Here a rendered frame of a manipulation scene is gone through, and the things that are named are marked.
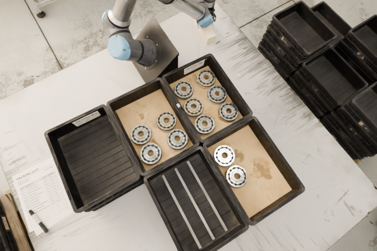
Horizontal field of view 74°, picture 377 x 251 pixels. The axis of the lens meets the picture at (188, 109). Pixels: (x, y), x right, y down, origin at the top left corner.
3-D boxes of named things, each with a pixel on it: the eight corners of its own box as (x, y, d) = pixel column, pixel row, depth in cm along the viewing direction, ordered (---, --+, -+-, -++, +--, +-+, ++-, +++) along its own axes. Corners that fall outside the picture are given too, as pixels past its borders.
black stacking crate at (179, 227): (145, 180, 119) (142, 177, 108) (198, 150, 125) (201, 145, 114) (186, 263, 107) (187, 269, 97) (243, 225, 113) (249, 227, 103)
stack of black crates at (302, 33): (254, 50, 227) (271, 15, 185) (279, 36, 233) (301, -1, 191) (283, 84, 215) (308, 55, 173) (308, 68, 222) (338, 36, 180)
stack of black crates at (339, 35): (287, 31, 236) (298, 14, 214) (310, 18, 242) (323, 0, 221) (316, 63, 225) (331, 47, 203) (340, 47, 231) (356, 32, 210)
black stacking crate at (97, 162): (55, 138, 124) (44, 132, 113) (110, 111, 130) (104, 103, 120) (85, 213, 113) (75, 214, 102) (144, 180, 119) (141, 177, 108)
